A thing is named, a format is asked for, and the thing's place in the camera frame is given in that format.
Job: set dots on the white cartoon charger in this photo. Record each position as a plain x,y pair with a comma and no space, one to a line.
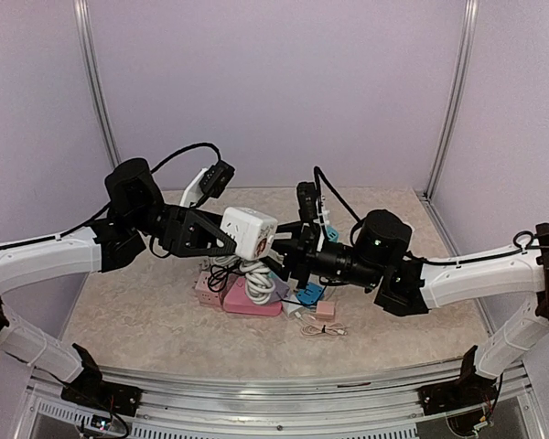
252,231

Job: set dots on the pink cube socket adapter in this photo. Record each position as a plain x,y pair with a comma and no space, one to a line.
204,294

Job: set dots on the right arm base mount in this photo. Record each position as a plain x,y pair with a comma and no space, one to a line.
449,396

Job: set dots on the aluminium front rail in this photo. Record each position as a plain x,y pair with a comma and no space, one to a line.
384,404

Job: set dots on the left aluminium post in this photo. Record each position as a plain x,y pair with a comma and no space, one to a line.
88,51

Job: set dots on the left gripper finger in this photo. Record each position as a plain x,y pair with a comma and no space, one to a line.
202,226
210,249

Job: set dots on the small pink charger plug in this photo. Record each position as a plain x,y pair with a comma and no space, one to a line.
325,311

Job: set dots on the purple power strip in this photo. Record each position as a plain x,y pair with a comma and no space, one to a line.
281,290

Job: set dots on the aluminium post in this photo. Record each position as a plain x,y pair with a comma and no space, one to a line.
88,51
455,97

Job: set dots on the pink triangular power socket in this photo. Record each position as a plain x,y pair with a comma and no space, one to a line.
237,302

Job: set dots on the teal power strip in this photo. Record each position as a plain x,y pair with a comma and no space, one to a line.
332,234

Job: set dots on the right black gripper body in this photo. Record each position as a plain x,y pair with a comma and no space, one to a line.
358,272

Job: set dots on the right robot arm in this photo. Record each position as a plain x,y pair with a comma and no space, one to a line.
522,267

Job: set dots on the right aluminium post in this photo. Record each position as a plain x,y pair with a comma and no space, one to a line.
455,97

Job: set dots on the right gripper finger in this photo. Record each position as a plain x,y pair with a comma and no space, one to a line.
286,269
292,236

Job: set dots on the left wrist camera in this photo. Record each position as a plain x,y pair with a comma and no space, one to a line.
210,182

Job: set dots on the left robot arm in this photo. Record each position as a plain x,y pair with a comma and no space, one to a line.
98,245

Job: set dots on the blue square plug adapter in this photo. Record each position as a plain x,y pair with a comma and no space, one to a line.
310,295

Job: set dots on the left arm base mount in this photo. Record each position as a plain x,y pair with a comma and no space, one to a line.
109,396

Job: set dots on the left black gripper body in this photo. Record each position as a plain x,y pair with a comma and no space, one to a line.
167,232

